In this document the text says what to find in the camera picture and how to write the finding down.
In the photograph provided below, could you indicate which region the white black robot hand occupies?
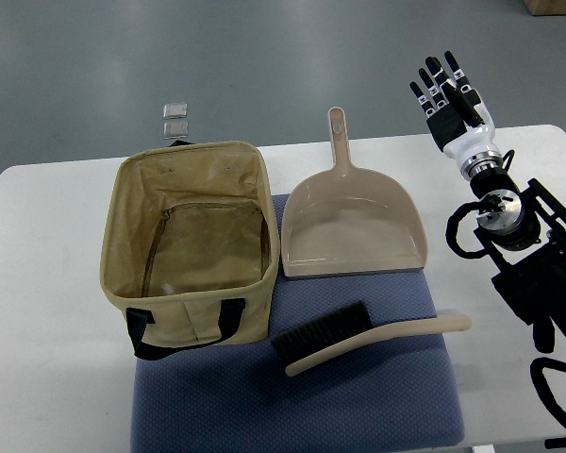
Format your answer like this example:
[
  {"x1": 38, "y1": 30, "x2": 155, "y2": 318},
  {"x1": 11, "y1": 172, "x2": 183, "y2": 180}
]
[{"x1": 409, "y1": 51, "x2": 503, "y2": 179}]

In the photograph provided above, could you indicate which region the pink hand broom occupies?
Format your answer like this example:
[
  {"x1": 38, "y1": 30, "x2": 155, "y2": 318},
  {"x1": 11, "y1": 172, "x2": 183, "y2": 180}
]
[{"x1": 271, "y1": 301, "x2": 472, "y2": 378}]

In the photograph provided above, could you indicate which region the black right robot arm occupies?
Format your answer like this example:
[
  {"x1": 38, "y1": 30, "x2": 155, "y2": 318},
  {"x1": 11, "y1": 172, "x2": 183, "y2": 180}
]
[{"x1": 445, "y1": 151, "x2": 566, "y2": 449}]

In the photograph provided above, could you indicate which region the yellow fabric bag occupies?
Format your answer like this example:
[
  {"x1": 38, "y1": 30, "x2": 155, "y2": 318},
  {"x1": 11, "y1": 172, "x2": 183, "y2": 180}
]
[{"x1": 99, "y1": 142, "x2": 280, "y2": 361}]

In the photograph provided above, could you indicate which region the brown cardboard box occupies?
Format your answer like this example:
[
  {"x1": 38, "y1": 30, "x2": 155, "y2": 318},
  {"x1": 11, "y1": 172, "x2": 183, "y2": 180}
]
[{"x1": 524, "y1": 0, "x2": 566, "y2": 16}]

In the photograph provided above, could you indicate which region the pink plastic dustpan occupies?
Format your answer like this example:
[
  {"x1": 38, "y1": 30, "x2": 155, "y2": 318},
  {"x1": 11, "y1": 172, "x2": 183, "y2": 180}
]
[{"x1": 280, "y1": 107, "x2": 428, "y2": 278}]

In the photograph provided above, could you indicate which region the blue fabric mat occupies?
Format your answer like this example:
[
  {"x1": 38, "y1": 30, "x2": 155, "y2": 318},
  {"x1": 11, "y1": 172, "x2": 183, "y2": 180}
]
[{"x1": 130, "y1": 193, "x2": 467, "y2": 452}]

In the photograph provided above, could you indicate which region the upper silver floor plate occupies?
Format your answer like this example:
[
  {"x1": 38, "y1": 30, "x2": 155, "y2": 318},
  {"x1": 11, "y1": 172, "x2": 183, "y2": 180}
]
[{"x1": 162, "y1": 102, "x2": 188, "y2": 119}]

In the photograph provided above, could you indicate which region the silver floor plate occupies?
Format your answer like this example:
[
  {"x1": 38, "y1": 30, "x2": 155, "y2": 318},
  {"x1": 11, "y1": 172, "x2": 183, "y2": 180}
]
[
  {"x1": 163, "y1": 120, "x2": 189, "y2": 140},
  {"x1": 162, "y1": 102, "x2": 188, "y2": 119}
]

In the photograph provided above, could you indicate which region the lower silver floor plate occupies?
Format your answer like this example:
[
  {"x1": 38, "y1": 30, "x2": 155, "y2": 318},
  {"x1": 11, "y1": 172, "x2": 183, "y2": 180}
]
[{"x1": 163, "y1": 120, "x2": 189, "y2": 140}]

